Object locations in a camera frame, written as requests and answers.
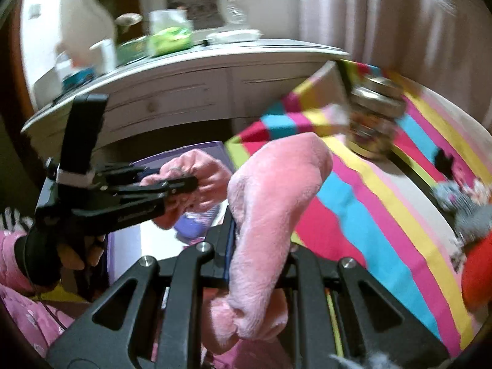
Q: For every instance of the white wall switch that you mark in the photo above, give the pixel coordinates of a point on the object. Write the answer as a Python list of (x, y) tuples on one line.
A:
[(35, 10)]

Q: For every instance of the glass jar with gold lid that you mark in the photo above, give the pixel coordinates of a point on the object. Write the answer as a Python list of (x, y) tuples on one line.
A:
[(374, 123)]

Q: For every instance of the white mushroom-shaped ornament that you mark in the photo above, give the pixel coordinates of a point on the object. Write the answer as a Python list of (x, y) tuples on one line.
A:
[(128, 19)]

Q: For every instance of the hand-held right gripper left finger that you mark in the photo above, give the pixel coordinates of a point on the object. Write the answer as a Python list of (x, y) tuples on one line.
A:
[(229, 246)]

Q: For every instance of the person's left forearm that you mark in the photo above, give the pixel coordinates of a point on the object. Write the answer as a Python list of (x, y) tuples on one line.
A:
[(7, 257)]

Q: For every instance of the pink plush sock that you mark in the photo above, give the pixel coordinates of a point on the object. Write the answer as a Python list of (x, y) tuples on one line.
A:
[(265, 219), (207, 184)]

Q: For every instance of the purple white patterned sock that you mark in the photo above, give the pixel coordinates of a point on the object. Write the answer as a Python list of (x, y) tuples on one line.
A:
[(192, 226)]

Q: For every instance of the person's left hand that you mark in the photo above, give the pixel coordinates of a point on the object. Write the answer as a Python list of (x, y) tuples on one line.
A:
[(71, 255)]

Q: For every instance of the white flat box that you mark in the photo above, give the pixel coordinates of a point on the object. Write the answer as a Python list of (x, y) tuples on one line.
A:
[(234, 36)]

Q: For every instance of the pale pink curtain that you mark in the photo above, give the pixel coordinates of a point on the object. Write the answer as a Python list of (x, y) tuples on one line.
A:
[(403, 15)]

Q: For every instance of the grey sock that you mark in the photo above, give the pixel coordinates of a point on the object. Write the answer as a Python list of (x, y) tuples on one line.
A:
[(474, 219)]

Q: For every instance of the white cup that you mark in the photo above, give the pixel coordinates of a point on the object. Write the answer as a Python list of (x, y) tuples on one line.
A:
[(103, 55)]

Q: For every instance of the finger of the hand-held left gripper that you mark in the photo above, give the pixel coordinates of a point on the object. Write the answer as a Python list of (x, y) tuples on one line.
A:
[(173, 187), (130, 173)]

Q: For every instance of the teal round container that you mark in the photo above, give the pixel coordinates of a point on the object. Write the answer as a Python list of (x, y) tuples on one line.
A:
[(78, 76)]

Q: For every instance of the white ornate mirror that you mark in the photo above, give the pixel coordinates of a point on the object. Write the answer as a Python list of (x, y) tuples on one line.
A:
[(77, 7)]

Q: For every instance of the grey fluffy cloth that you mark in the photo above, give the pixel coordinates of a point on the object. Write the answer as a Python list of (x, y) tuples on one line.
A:
[(361, 363)]

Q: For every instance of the pink pajama pants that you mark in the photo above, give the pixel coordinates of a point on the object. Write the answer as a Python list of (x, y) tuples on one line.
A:
[(23, 315)]

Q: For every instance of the colourful striped blanket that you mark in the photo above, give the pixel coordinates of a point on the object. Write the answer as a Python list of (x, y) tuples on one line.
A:
[(384, 238)]

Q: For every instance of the purple storage box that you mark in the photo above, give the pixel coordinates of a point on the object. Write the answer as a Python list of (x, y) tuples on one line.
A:
[(161, 238)]

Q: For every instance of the black white striped cloth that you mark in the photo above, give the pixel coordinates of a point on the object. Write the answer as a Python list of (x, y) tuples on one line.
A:
[(15, 219)]

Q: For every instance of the white pink small cloth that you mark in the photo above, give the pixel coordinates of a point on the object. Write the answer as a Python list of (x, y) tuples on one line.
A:
[(482, 192)]

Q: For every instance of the white dresser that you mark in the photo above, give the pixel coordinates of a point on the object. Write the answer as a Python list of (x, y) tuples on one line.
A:
[(173, 96)]

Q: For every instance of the clear plastic bottle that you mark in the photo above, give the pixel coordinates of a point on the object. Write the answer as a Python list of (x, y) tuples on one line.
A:
[(233, 11)]

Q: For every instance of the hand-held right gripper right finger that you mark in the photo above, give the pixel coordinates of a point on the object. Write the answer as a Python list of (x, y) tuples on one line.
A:
[(307, 276)]

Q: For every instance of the black white houndstooth cloth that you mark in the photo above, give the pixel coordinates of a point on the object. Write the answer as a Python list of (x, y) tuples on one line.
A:
[(447, 196)]

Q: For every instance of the red soft cloth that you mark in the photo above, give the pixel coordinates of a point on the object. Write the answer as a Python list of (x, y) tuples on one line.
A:
[(478, 273)]

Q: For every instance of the green white plastic bag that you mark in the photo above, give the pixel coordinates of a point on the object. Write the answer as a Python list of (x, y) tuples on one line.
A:
[(169, 40)]

